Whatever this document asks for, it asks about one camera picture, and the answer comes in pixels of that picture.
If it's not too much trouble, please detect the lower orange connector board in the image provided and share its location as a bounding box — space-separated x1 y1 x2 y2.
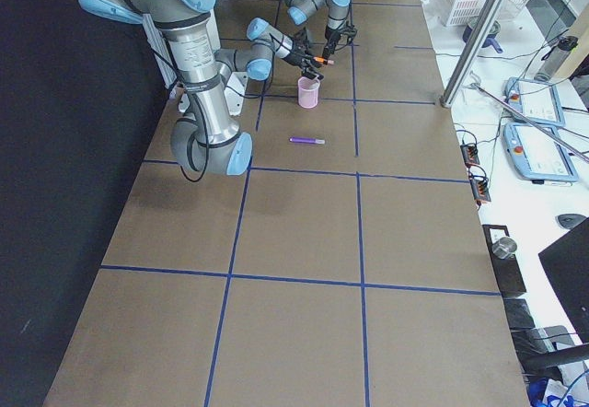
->
468 175 491 205

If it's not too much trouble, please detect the reacher grabber tool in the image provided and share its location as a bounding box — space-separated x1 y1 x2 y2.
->
467 71 589 165

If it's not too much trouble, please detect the orange highlighter pen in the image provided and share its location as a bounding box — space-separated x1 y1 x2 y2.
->
313 56 334 65

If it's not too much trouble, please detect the teach pendant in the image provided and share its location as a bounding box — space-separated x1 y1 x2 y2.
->
503 122 579 184
504 77 565 128

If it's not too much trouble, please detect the far teach pendant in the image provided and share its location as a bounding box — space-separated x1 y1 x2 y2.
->
504 77 565 128

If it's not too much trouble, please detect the black monitor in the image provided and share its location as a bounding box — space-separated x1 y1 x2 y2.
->
539 226 588 343

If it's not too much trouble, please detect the black computer mouse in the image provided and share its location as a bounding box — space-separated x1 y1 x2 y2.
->
556 213 587 230

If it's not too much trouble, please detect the near teach pendant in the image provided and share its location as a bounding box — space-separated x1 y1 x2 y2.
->
503 122 579 184

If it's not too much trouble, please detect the purple highlighter pen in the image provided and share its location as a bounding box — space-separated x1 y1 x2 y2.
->
289 136 326 145

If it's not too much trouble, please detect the pink mesh pen holder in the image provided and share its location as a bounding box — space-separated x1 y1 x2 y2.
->
297 76 320 109

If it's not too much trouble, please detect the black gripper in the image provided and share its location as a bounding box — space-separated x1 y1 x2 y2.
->
321 26 341 57
283 29 324 80

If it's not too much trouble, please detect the clear water bottle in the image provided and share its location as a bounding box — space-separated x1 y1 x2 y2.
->
534 36 579 82

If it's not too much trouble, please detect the orange connector board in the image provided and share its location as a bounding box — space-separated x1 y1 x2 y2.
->
460 143 479 167
468 175 491 205

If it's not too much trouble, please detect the black power strip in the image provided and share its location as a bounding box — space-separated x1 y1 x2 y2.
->
482 224 526 298

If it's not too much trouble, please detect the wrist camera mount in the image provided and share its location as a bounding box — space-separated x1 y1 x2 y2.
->
341 22 357 41

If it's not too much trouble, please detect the aluminium frame post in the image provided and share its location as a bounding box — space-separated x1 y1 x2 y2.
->
440 0 505 108

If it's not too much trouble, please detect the upper orange connector board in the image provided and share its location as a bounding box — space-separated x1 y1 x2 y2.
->
460 143 479 167

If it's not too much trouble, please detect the small steel cup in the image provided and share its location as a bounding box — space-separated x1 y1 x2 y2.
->
491 237 517 260

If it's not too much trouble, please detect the blue saucepan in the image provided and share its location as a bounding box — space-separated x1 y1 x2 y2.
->
462 16 507 53

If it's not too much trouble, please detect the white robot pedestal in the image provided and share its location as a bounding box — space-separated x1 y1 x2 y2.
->
170 72 248 117

